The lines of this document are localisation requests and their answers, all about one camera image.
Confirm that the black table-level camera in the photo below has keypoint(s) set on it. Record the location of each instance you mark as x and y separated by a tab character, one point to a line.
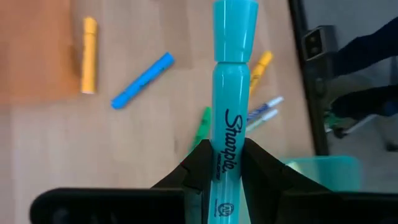
317	43

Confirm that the yellow Sharpie highlighter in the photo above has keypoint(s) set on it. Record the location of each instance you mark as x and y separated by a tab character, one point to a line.
261	68
89	56

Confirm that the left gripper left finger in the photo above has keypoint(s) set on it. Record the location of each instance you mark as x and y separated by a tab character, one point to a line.
196	174

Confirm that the person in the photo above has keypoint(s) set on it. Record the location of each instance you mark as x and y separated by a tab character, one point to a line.
367	49

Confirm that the green Sharpie highlighter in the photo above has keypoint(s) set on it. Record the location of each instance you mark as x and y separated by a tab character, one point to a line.
203	124

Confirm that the navy thin dry-erase marker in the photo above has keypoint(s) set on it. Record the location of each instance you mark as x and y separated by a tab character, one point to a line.
264	108

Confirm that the teal translucent plastic bin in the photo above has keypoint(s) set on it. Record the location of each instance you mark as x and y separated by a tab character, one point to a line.
326	172

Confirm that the green thin dry-erase marker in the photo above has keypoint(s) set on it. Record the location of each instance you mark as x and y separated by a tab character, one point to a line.
262	119

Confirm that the orange translucent plastic bin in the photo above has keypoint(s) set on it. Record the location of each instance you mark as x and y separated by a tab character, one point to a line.
31	46

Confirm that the black aluminium table frame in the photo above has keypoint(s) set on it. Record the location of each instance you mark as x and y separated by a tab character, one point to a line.
315	124

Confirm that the blue highlighter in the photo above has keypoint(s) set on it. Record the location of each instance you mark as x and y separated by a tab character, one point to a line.
143	81

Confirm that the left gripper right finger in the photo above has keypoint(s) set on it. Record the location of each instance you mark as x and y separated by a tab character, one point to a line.
264	174

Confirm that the teal Sharpie highlighter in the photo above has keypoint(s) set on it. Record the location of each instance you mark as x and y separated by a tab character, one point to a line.
231	93

